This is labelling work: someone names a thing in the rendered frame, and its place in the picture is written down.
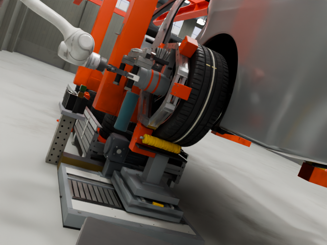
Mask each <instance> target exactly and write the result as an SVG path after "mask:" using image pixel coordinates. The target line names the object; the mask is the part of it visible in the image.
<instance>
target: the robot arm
mask: <svg viewBox="0 0 327 245"><path fill-rule="evenodd" d="M21 1H22V2H23V3H24V4H25V5H26V6H27V7H29V8H30V9H31V10H32V11H34V12H35V13H37V14H38V15H40V16H41V17H43V18H44V19H46V20H48V21H49V22H50V23H52V24H53V25H54V26H56V27H57V28H58V29H59V30H60V31H61V33H62V34H63V36H64V41H62V42H61V43H60V45H59V47H58V52H57V53H58V56H59V57H61V58H62V59H64V60H65V61H67V62H69V63H72V64H74V65H78V66H83V67H86V68H89V69H93V70H95V69H96V70H98V71H100V72H103V71H104V69H107V71H111V72H114V73H118V74H120V75H123V76H125V77H126V78H129V79H132V80H134V81H137V82H138V81H139V78H140V77H139V76H137V75H135V74H132V73H130V72H127V71H124V70H121V69H118V68H117V67H115V66H113V65H112V64H108V65H107V59H105V58H103V57H100V55H99V54H97V53H94V52H93V50H94V46H95V43H94V39H93V37H92V36H91V35H90V34H88V33H86V32H84V31H83V30H81V29H80V28H75V27H73V26H72V25H71V24H70V23H68V22H67V21H66V20H65V19H64V18H63V17H62V16H61V15H59V14H58V13H56V12H55V11H54V10H52V9H51V8H49V7H48V6H47V5H45V4H44V3H42V2H41V1H40V0H21Z"/></svg>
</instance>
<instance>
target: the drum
mask: <svg viewBox="0 0 327 245"><path fill-rule="evenodd" d="M137 76H139V77H140V78H139V81H138V82H137V81H134V84H133V85H134V86H136V87H138V88H139V89H142V90H144V91H147V92H149V93H152V94H155V95H157V96H158V95H162V96H164V95H165V94H166V93H167V91H168V89H169V86H170V79H169V78H167V77H166V76H165V75H163V74H162V73H160V72H157V71H155V70H152V69H151V70H147V69H145V68H142V67H140V68H139V71H138V74H137Z"/></svg>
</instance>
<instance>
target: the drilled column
mask: <svg viewBox="0 0 327 245"><path fill-rule="evenodd" d="M74 122H75V118H72V117H69V116H66V115H62V114H61V117H60V119H59V122H58V125H57V128H56V130H55V133H54V136H53V139H52V142H51V145H50V147H49V150H48V153H47V155H46V158H45V162H46V163H50V164H54V165H58V163H59V160H60V157H61V154H62V152H63V151H64V150H65V147H66V144H67V141H68V139H69V136H70V133H71V130H72V128H73V125H74Z"/></svg>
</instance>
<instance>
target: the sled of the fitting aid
mask: <svg viewBox="0 0 327 245"><path fill-rule="evenodd" d="M111 181H112V183H113V185H114V187H115V189H116V191H117V193H118V195H119V197H120V199H121V201H122V203H123V205H124V207H125V209H126V211H128V212H132V213H136V214H141V215H145V216H150V217H154V218H159V219H163V220H167V221H172V222H176V223H180V220H181V218H182V215H183V211H182V210H181V208H180V207H179V206H178V205H173V204H169V203H165V202H161V201H157V200H153V199H149V198H145V197H141V196H137V195H134V193H133V192H132V190H131V188H130V187H129V185H128V184H127V182H126V180H125V179H124V177H123V176H122V174H121V172H119V171H114V172H113V175H112V178H111Z"/></svg>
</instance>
